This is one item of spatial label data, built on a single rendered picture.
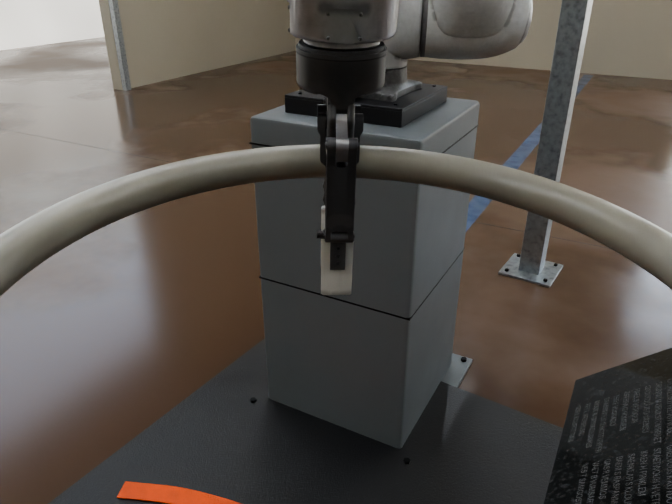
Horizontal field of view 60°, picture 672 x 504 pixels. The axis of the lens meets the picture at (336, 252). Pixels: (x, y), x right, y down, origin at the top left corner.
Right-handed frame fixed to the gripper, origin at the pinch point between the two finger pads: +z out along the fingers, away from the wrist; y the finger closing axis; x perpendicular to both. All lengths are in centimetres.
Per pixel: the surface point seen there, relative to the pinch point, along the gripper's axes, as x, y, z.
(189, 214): -64, -202, 100
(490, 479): 39, -38, 85
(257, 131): -15, -72, 13
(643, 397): 34.7, 3.4, 16.7
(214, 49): -118, -629, 111
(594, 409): 31.5, 0.6, 21.5
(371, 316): 11, -55, 50
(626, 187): 167, -234, 98
